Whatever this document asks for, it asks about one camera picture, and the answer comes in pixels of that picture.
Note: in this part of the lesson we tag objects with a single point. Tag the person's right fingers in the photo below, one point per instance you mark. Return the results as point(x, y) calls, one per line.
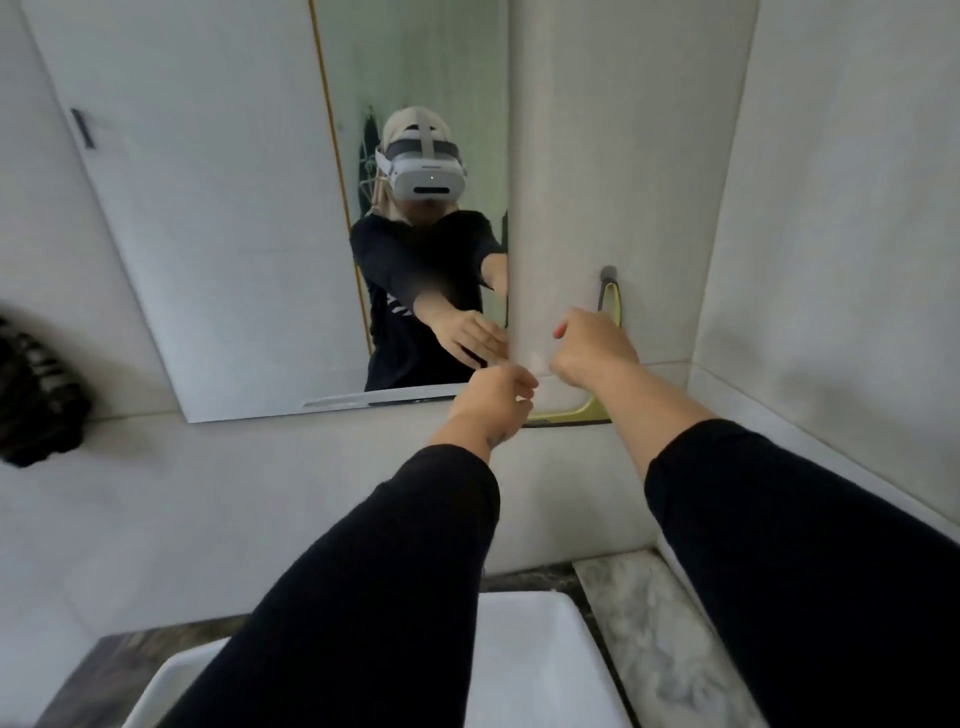
point(564, 346)

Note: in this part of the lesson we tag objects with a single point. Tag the large wall mirror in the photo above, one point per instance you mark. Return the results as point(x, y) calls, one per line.
point(225, 225)

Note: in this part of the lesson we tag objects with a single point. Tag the white ceramic sink basin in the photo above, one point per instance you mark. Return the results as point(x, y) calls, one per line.
point(532, 660)

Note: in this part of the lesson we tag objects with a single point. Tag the grey wall hook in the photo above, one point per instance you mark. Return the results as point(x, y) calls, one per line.
point(608, 273)

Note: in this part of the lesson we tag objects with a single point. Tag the yellow-green hanging squeegee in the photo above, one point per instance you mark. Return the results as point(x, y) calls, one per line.
point(592, 413)

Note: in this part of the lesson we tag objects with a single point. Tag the person's left fingers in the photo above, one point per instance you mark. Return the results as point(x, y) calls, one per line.
point(523, 390)

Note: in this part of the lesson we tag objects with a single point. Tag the person's left forearm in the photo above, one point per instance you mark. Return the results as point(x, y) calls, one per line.
point(375, 577)

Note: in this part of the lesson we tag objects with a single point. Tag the person's left hand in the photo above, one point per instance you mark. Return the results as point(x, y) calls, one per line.
point(491, 405)

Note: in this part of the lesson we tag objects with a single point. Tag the small dark mirror clip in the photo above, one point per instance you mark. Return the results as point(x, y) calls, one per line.
point(82, 129)

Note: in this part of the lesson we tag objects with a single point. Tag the person's right hand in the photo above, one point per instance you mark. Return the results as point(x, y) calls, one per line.
point(596, 346)

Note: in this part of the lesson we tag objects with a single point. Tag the person's right forearm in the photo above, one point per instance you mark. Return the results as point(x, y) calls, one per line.
point(765, 540)

